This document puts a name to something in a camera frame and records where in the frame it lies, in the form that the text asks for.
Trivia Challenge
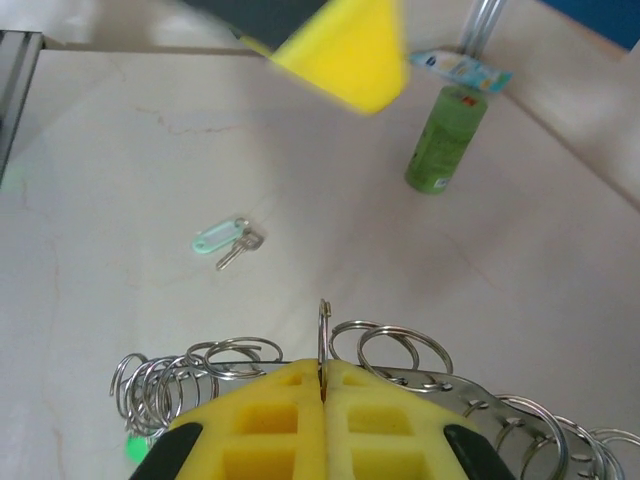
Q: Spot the blue white tissue packet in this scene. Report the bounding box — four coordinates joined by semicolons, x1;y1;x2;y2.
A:
408;48;515;94

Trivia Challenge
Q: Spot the key with pale translucent tag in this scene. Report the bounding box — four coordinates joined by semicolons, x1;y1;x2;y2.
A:
191;215;265;272

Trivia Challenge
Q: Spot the aluminium corner post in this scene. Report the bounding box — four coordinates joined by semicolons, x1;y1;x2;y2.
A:
458;0;504;57

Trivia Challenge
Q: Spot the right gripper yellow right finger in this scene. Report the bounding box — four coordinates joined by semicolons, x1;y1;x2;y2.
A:
324;359;517;480

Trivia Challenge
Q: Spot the metal key band with rings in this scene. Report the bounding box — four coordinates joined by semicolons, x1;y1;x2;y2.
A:
109;298;626;480

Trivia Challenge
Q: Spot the long aluminium base rail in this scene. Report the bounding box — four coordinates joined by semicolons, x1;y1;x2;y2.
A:
0;29;45;189

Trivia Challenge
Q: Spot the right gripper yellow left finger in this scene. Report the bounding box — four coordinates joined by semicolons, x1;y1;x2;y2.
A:
128;357;326;480

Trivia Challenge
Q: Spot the green cylindrical bottle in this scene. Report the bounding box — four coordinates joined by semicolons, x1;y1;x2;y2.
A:
403;84;489;195

